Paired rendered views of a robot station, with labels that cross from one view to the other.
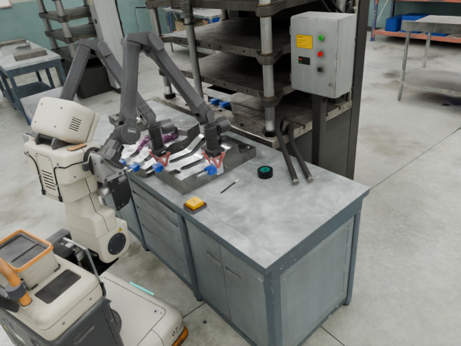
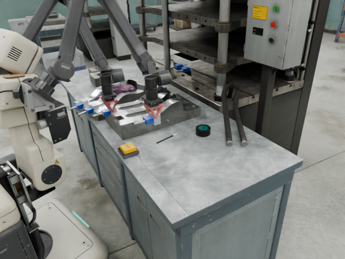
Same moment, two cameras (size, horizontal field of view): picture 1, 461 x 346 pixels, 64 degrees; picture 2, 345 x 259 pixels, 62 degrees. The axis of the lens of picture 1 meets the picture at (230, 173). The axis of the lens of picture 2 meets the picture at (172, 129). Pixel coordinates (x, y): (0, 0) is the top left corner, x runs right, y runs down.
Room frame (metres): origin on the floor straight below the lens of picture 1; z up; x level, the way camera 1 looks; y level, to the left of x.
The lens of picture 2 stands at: (0.27, -0.20, 1.58)
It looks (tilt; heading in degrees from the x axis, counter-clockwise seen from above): 29 degrees down; 8
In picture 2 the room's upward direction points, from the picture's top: 2 degrees counter-clockwise
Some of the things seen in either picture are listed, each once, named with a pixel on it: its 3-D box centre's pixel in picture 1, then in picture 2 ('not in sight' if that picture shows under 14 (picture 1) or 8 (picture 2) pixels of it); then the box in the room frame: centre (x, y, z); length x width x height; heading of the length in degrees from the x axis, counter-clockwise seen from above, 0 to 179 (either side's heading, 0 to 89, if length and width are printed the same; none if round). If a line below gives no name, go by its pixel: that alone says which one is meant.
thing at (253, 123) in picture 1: (248, 101); (210, 72); (2.78, -0.21, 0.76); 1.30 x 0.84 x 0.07; 38
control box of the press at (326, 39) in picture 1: (317, 142); (263, 112); (2.03, -0.56, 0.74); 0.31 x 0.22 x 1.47; 38
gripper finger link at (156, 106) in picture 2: (215, 158); (153, 109); (1.50, 0.06, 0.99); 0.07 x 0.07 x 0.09; 38
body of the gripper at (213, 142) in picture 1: (212, 143); (151, 94); (1.52, 0.07, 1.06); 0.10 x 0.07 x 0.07; 38
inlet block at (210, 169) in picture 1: (208, 171); (146, 120); (1.49, 0.10, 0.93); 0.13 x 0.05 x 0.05; 128
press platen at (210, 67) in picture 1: (248, 77); (212, 50); (2.77, -0.22, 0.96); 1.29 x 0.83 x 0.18; 38
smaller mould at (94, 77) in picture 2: (132, 125); (104, 77); (2.39, 0.63, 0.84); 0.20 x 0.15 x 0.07; 128
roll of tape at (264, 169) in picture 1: (265, 172); (203, 130); (1.61, -0.18, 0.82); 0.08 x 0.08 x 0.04
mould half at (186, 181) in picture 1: (205, 156); (152, 108); (1.77, 0.12, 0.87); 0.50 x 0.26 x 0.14; 128
